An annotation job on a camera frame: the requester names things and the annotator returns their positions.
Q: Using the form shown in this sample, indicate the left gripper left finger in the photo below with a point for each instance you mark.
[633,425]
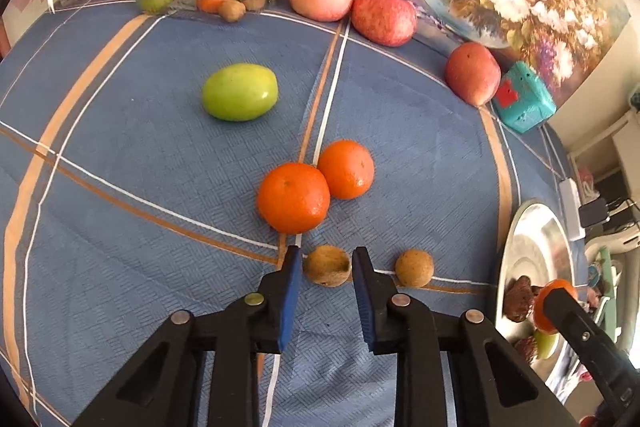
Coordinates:
[160,384]

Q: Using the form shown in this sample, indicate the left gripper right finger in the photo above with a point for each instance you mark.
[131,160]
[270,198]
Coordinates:
[449,367]

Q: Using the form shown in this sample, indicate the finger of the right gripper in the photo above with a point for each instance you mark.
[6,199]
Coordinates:
[610,368]

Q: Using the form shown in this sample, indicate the large green jujube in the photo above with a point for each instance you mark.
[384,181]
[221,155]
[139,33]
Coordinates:
[545,344]

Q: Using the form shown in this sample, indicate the orange tangerine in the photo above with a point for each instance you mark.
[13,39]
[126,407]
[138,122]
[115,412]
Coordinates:
[293,198]
[348,168]
[541,318]

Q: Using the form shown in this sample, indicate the large wrinkled dried date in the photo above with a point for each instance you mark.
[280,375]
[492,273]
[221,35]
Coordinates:
[518,299]

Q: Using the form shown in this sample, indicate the brown longan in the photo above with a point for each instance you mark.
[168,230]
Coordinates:
[328,266]
[414,268]

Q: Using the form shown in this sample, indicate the small green jujube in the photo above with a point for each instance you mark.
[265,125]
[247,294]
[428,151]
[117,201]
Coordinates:
[240,92]

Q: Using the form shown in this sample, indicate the green board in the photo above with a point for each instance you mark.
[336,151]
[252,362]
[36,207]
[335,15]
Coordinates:
[607,314]

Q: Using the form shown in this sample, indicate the round stainless steel plate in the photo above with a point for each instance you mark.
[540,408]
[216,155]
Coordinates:
[536,247]

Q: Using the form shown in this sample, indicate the black power adapter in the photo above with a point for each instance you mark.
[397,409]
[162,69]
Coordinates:
[593,213]

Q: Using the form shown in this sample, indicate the white power strip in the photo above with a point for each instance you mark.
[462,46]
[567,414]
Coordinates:
[571,203]

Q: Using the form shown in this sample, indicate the white wooden shelf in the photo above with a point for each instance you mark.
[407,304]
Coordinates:
[611,157]

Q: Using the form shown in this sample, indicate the blue plaid tablecloth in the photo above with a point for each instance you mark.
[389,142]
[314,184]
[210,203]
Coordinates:
[123,200]

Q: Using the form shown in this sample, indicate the teal tin box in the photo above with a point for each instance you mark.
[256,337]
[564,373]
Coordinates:
[522,101]

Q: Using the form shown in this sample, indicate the red apple right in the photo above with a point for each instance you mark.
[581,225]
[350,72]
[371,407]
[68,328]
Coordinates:
[472,73]

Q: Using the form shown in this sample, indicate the red apple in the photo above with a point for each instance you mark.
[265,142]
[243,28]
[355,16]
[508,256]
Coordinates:
[386,22]
[472,73]

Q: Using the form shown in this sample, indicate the red apple middle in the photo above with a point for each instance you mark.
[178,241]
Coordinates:
[386,22]

